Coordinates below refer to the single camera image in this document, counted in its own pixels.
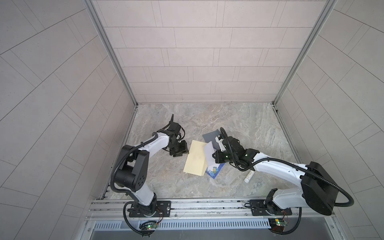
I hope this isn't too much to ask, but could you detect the yellow paper envelope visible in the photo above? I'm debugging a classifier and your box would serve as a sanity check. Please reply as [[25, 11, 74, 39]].
[[183, 140, 208, 176]]

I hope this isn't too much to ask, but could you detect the white glue stick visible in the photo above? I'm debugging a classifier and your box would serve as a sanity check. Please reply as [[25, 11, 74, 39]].
[[244, 170, 255, 183]]

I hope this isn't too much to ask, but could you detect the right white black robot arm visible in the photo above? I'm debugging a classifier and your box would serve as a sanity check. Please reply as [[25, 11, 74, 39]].
[[213, 128, 355, 216]]

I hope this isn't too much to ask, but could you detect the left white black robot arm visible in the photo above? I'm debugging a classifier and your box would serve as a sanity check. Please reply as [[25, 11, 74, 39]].
[[110, 115, 189, 217]]

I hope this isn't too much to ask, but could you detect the grey envelope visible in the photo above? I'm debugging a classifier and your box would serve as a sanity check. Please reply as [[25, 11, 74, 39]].
[[203, 130, 221, 143]]

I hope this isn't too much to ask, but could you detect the blue floral card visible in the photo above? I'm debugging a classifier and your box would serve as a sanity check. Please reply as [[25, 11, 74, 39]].
[[206, 163, 225, 179]]

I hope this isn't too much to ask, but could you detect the left circuit board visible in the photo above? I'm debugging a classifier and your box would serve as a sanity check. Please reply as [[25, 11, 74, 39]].
[[140, 221, 159, 231]]

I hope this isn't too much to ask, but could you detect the circuit board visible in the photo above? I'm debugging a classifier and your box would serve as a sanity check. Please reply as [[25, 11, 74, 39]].
[[140, 221, 159, 231], [268, 219, 289, 233]]

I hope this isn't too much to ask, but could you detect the right circuit board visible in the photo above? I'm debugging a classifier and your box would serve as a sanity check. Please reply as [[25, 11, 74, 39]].
[[268, 219, 289, 233]]

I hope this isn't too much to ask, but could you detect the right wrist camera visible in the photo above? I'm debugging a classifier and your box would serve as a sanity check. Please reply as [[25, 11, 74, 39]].
[[215, 135, 226, 152]]

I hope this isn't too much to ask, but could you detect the aluminium mounting rail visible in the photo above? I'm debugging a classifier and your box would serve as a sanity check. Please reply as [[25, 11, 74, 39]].
[[85, 196, 334, 221]]

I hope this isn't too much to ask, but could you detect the left black base cable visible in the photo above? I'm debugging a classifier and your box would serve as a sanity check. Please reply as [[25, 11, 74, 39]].
[[122, 201, 151, 237]]

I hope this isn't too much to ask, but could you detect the black base cable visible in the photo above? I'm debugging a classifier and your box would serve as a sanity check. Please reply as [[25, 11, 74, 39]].
[[268, 206, 303, 235], [122, 201, 151, 237]]

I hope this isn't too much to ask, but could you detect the right black base cable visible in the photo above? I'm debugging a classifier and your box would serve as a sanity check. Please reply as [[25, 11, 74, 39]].
[[268, 206, 303, 235]]

